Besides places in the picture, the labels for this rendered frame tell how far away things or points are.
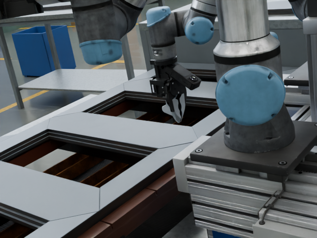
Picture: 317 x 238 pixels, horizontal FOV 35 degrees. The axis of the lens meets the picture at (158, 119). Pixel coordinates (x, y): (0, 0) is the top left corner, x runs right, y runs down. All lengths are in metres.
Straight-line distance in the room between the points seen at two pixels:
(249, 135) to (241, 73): 0.22
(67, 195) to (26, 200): 0.12
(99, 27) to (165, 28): 0.61
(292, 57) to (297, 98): 0.75
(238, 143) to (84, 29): 0.39
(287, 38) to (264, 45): 1.39
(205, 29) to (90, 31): 0.52
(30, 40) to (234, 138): 5.54
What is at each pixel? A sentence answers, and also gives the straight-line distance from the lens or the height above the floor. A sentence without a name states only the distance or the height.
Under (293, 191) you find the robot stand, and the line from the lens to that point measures 1.05.
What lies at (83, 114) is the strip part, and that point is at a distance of 2.05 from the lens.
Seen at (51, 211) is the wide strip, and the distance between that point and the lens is 1.38.
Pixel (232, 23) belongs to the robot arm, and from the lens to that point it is 0.85.
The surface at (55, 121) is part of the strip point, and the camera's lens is 2.05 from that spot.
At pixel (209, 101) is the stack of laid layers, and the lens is 1.97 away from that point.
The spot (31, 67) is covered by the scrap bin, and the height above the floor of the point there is 0.13.
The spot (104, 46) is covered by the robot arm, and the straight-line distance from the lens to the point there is 0.91.
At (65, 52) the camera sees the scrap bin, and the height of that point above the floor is 0.26.
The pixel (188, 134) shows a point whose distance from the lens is 1.65.
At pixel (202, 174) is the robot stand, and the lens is 1.15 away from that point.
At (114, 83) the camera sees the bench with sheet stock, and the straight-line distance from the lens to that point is 4.74.
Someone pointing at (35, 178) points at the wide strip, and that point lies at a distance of 1.59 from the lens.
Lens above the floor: 1.49
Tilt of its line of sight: 20 degrees down
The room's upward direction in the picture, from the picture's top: 10 degrees counter-clockwise
